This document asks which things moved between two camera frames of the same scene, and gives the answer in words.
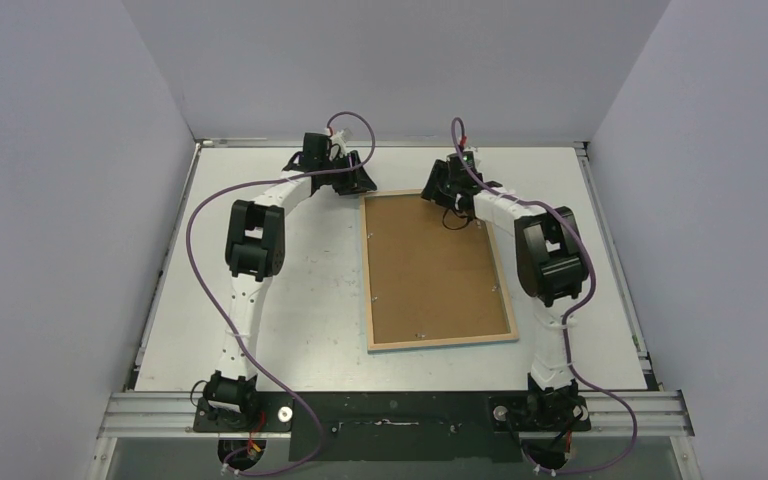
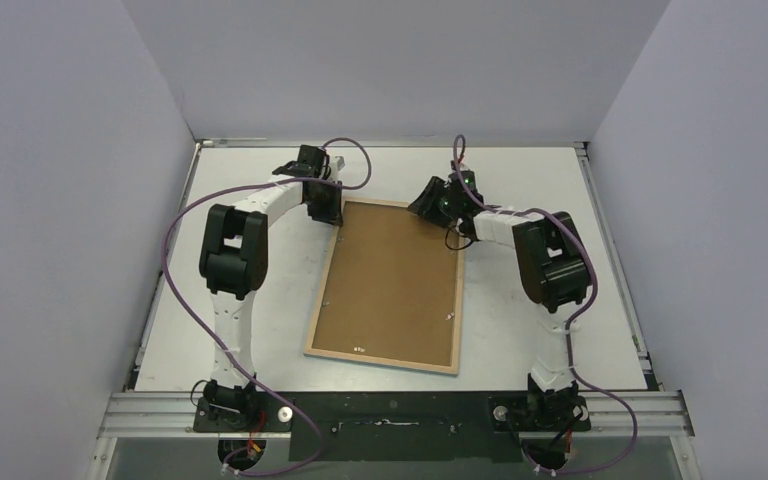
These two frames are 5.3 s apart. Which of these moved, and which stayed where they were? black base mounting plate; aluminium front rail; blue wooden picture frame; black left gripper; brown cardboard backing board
Moved: brown cardboard backing board; blue wooden picture frame; black left gripper
Stayed: aluminium front rail; black base mounting plate
